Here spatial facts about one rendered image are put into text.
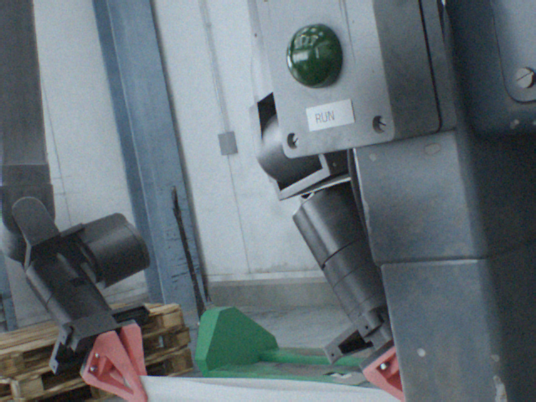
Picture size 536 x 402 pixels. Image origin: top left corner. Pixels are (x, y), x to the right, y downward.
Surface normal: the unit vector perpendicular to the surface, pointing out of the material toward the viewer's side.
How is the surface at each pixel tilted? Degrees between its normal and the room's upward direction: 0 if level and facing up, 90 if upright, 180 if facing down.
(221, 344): 75
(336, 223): 70
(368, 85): 90
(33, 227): 64
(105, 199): 90
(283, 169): 129
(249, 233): 90
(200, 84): 90
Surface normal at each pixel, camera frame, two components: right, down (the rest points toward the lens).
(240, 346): 0.58, -0.33
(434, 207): -0.74, 0.17
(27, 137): 0.29, -0.52
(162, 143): 0.65, -0.08
